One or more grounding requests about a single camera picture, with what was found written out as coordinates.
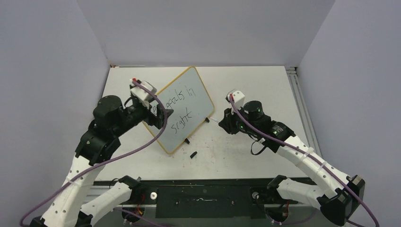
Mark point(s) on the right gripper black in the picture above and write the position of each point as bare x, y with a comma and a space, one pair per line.
227, 122

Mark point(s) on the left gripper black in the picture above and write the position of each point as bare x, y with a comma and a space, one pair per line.
152, 119

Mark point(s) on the yellow framed whiteboard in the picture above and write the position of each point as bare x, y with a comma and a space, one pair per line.
188, 97

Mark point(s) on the black marker cap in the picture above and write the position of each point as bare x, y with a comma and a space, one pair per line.
193, 154

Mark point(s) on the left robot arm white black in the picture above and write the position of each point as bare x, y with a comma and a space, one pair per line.
94, 151

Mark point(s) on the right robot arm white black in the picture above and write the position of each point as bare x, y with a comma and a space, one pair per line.
335, 194

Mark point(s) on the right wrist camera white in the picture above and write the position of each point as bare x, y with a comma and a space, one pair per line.
237, 97

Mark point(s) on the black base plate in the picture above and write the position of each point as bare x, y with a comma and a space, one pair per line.
216, 198

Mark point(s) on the aluminium frame rail right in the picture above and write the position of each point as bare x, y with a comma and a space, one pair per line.
302, 108

